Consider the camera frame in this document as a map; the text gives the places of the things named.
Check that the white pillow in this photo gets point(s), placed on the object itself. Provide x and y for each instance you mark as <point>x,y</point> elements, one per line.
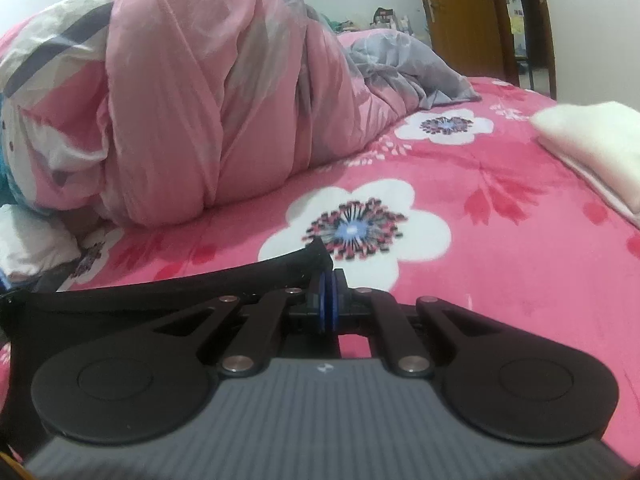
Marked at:
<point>30,245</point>

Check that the brown wooden door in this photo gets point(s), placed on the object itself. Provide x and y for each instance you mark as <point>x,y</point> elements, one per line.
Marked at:
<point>460,20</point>

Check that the pink patterned quilt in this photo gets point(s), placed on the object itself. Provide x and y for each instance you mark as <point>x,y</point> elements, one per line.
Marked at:
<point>200,110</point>

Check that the grey floral blanket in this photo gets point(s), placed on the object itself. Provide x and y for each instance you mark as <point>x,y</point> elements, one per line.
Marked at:
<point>415,70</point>

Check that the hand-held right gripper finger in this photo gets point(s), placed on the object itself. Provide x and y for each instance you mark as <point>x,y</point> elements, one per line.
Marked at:
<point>336,305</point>
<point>325,305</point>

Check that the folded white cloth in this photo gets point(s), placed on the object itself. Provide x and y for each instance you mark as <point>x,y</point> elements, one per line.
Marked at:
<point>595,145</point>

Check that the black shirt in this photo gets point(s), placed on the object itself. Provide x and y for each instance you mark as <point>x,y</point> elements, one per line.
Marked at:
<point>150,295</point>

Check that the pink floral bed sheet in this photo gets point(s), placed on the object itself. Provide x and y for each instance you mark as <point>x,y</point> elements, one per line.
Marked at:
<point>500,260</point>

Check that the clutter of small containers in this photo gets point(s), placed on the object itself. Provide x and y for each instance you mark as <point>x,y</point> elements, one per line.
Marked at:
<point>390,20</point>

